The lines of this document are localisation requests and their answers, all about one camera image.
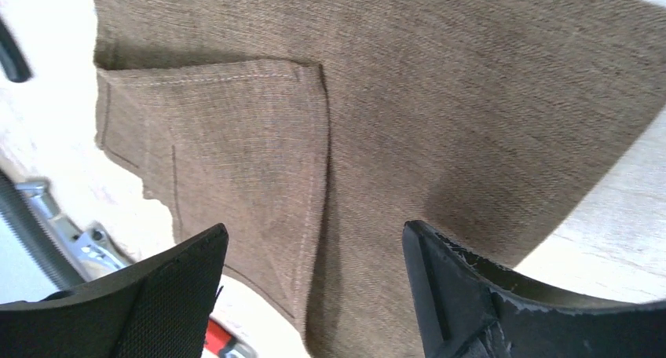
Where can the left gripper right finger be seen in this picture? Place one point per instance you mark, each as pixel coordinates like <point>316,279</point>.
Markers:
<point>469,306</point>

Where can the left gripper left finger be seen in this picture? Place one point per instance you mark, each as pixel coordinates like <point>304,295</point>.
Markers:
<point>158,307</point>

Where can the brown cloth napkin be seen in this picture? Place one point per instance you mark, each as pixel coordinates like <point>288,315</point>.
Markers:
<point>314,129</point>

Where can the black pliers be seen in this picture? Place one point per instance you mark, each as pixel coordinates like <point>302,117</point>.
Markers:
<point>13,62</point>

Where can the red handled adjustable wrench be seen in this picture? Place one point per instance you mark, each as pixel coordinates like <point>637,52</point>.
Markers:
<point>94,246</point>

